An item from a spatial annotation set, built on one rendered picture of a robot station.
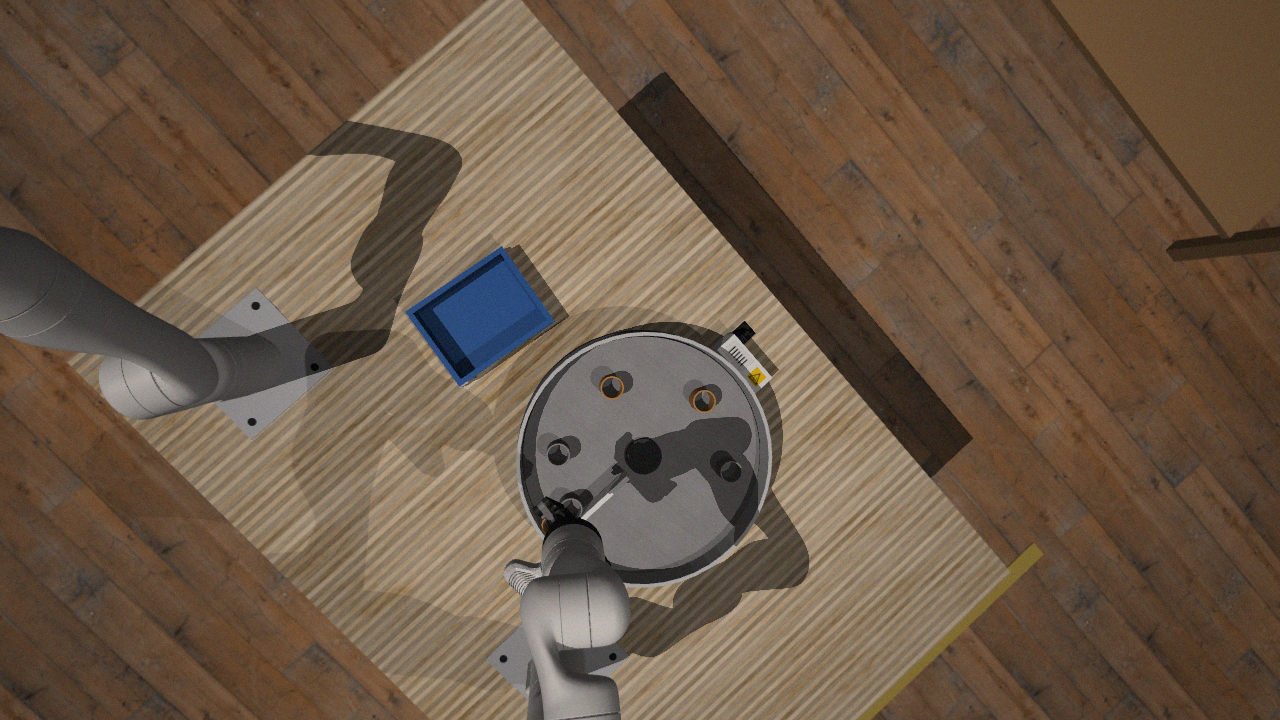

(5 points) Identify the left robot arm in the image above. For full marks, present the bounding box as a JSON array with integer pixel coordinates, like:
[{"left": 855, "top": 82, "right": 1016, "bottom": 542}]
[{"left": 0, "top": 225, "right": 283, "bottom": 420}]

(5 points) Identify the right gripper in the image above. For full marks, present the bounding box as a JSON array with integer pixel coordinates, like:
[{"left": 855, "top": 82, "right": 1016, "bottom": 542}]
[{"left": 532, "top": 497, "right": 602, "bottom": 550}]

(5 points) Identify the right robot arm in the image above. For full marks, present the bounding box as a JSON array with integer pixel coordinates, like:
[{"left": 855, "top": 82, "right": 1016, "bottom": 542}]
[{"left": 503, "top": 524, "right": 631, "bottom": 720}]

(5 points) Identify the blue open crate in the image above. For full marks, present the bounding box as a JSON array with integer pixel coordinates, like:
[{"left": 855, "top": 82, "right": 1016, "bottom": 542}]
[{"left": 404, "top": 246, "right": 554, "bottom": 386}]

